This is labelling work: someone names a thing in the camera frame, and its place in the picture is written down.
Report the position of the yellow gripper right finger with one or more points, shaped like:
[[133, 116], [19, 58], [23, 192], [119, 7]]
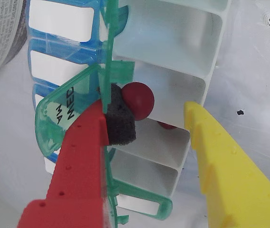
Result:
[[239, 190]]

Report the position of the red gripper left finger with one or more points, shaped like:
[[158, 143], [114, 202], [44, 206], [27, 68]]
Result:
[[78, 178]]

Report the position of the red candy with m print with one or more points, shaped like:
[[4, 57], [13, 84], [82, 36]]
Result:
[[167, 125]]

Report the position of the plain red round candy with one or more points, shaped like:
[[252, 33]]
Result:
[[139, 99]]

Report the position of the weekly pill organizer box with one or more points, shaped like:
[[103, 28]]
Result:
[[168, 35]]

